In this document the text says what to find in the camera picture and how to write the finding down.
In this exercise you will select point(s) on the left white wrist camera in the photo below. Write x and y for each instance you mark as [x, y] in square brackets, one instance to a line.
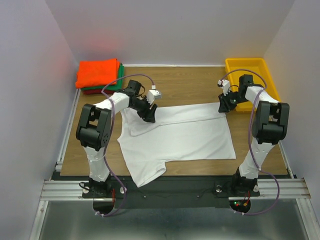
[152, 95]

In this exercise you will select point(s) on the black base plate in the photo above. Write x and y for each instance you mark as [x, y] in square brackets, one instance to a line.
[169, 192]

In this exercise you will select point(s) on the red folded t shirt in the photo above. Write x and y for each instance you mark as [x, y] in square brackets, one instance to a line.
[97, 91]

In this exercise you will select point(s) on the yellow plastic tray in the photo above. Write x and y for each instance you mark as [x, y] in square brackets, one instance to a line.
[257, 65]

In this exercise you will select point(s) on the white t shirt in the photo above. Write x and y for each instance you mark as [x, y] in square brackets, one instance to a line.
[179, 133]

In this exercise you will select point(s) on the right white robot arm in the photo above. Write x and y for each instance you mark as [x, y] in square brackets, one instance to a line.
[268, 125]

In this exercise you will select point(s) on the orange folded t shirt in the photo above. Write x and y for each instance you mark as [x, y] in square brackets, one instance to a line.
[97, 73]

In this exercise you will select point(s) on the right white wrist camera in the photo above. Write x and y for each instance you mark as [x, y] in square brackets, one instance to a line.
[224, 85]

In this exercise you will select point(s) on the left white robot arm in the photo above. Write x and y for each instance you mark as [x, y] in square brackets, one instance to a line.
[95, 127]

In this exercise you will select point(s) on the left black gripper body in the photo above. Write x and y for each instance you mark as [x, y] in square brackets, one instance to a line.
[142, 107]

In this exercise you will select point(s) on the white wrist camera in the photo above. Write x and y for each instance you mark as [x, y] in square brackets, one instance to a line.
[152, 95]
[224, 85]

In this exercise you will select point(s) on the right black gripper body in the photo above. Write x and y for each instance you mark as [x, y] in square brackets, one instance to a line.
[230, 100]

